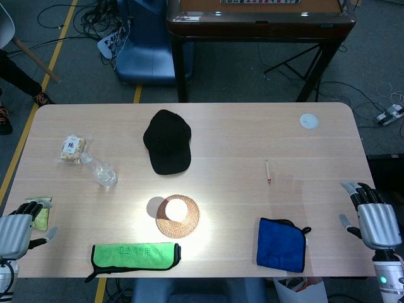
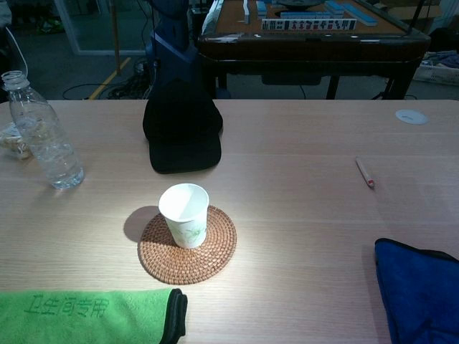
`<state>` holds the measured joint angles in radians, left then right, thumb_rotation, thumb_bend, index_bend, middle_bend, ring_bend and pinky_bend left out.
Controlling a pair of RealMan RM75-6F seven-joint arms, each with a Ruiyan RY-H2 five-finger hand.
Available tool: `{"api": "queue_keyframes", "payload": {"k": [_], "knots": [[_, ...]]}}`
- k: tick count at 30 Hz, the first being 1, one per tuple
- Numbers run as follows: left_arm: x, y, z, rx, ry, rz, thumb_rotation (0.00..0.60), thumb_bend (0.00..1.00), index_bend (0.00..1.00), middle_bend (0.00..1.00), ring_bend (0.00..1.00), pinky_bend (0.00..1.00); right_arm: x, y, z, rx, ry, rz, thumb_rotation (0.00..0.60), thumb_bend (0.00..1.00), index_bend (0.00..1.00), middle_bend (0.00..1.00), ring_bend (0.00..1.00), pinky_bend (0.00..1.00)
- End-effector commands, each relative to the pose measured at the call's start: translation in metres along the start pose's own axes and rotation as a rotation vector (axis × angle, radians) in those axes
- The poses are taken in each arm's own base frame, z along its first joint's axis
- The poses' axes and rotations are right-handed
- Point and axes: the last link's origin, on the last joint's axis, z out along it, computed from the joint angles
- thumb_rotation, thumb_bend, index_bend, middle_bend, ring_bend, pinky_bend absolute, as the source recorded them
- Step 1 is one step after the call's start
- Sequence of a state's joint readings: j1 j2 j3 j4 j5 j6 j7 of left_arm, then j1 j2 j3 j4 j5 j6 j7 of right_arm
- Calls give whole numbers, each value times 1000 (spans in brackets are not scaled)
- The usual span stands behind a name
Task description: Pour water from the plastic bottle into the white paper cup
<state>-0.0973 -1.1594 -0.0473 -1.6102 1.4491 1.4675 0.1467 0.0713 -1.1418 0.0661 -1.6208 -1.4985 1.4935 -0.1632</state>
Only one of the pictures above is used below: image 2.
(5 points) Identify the transparent plastic water bottle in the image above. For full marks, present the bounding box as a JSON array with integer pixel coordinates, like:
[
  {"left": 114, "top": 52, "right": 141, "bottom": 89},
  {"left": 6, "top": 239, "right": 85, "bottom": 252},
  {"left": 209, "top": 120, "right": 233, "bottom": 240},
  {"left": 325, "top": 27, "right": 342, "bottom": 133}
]
[{"left": 1, "top": 70, "right": 85, "bottom": 190}]

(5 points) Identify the white paper cup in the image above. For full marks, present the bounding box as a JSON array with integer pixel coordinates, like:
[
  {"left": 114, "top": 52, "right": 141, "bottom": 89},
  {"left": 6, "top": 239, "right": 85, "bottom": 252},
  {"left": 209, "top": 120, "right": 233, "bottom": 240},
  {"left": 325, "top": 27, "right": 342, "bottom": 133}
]
[{"left": 158, "top": 183, "right": 210, "bottom": 249}]

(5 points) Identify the round woven rattan coaster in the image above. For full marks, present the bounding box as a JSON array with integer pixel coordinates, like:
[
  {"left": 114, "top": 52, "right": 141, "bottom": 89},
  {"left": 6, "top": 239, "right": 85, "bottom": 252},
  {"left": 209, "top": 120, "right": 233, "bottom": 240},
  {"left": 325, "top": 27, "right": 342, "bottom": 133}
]
[{"left": 138, "top": 204, "right": 238, "bottom": 286}]

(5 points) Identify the black baseball cap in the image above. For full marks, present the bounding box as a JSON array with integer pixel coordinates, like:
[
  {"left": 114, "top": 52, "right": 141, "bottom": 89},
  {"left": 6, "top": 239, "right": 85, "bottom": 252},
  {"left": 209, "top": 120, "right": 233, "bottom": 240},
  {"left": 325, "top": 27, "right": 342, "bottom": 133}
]
[{"left": 142, "top": 78, "right": 224, "bottom": 176}]

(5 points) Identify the wooden pencil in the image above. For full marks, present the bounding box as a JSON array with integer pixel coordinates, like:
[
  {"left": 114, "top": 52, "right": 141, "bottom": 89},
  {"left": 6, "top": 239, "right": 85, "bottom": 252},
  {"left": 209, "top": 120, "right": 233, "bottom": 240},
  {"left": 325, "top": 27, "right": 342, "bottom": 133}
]
[{"left": 355, "top": 156, "right": 376, "bottom": 190}]

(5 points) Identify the brown mahjong table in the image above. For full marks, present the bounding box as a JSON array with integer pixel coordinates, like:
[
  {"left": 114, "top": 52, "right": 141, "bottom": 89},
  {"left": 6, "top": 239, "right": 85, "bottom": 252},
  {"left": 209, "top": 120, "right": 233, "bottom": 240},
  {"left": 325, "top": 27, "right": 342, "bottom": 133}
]
[{"left": 196, "top": 0, "right": 432, "bottom": 100}]

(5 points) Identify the face-up mahjong tile row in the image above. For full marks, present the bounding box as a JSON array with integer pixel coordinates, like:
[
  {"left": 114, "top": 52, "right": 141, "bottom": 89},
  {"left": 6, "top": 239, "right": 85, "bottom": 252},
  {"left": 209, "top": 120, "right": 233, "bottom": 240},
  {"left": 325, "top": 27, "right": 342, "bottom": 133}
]
[{"left": 261, "top": 18, "right": 358, "bottom": 32}]

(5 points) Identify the wooden pole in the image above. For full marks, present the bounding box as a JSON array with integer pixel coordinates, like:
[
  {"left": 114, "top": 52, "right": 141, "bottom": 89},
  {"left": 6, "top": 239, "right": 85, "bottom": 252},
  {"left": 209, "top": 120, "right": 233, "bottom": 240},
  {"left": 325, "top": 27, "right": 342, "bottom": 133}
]
[{"left": 112, "top": 0, "right": 121, "bottom": 76}]

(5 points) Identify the blue-backed mahjong tile row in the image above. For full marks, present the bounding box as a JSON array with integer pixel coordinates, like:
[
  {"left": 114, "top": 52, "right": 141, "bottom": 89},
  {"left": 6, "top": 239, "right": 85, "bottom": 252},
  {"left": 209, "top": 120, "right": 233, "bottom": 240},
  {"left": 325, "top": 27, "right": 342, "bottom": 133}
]
[
  {"left": 324, "top": 0, "right": 379, "bottom": 27},
  {"left": 280, "top": 11, "right": 346, "bottom": 20}
]

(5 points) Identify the green microfiber cloth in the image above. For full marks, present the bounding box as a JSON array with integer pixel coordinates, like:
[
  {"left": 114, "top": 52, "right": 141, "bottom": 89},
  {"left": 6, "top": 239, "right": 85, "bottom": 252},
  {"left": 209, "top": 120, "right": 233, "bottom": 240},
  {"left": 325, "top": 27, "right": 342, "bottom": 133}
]
[{"left": 0, "top": 287, "right": 189, "bottom": 344}]

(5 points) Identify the clear bread snack packet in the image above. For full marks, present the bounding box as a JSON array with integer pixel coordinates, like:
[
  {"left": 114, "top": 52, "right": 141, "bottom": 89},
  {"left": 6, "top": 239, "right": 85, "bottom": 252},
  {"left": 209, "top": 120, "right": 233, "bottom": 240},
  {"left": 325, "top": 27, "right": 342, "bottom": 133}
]
[{"left": 0, "top": 121, "right": 34, "bottom": 161}]

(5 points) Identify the blue microfiber cloth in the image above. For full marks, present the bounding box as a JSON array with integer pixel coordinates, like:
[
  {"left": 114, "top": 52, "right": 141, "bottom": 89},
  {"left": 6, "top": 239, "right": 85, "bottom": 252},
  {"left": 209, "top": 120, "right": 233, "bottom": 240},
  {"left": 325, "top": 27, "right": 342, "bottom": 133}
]
[{"left": 374, "top": 238, "right": 459, "bottom": 344}]

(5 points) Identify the white plastic basket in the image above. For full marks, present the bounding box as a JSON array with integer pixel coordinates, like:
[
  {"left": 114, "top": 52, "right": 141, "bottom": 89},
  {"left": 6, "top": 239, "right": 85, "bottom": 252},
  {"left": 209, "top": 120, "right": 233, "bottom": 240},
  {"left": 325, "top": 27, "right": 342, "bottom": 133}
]
[{"left": 412, "top": 59, "right": 459, "bottom": 85}]

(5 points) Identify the white plastic chair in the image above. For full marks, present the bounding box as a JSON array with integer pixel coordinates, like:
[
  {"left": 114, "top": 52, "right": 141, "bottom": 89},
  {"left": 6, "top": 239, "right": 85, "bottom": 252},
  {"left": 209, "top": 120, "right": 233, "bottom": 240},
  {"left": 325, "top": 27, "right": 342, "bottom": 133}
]
[{"left": 0, "top": 25, "right": 29, "bottom": 101}]

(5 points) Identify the black floor cable bundle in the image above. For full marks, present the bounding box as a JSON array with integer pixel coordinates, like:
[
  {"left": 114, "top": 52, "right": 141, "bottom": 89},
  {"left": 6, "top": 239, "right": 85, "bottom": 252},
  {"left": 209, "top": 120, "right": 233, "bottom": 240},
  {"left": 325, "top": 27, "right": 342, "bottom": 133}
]
[{"left": 62, "top": 57, "right": 156, "bottom": 100}]

